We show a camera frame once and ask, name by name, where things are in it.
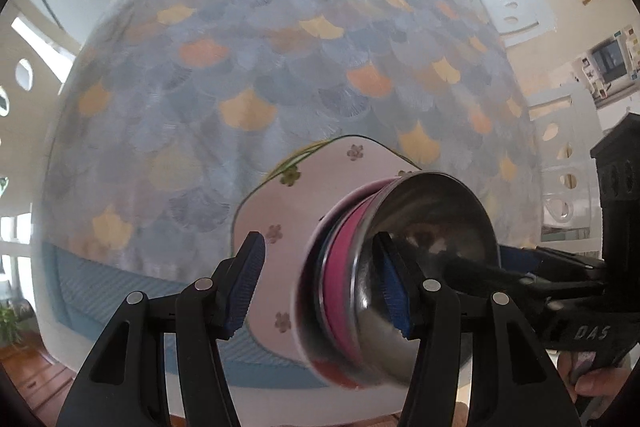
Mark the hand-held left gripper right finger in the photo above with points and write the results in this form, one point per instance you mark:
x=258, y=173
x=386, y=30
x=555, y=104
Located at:
x=395, y=292

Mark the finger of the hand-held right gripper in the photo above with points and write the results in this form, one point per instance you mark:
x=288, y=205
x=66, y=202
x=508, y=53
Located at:
x=490, y=274
x=520, y=257

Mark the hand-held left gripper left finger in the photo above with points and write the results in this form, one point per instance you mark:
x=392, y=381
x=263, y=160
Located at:
x=247, y=282

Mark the pink ceramic bowl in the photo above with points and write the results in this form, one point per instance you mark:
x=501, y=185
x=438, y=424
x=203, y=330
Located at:
x=306, y=302

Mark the red steel bowl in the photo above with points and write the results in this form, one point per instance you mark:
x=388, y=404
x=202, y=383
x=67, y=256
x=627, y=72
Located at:
x=440, y=217

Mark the hexagonal white floral plate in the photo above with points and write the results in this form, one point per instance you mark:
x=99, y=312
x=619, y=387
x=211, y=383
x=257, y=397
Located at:
x=300, y=217

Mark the person's right hand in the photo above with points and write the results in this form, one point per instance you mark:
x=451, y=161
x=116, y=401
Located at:
x=600, y=382

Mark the white cutout chair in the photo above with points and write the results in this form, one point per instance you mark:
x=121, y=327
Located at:
x=37, y=42
x=525, y=19
x=575, y=107

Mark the white kitchen appliance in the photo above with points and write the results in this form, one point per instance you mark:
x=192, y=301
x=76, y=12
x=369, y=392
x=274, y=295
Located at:
x=607, y=62

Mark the scale pattern tablecloth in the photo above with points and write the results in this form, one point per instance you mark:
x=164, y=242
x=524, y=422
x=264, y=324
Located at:
x=250, y=57

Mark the green potted plant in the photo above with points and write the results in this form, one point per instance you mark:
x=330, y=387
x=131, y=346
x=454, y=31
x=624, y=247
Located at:
x=10, y=322

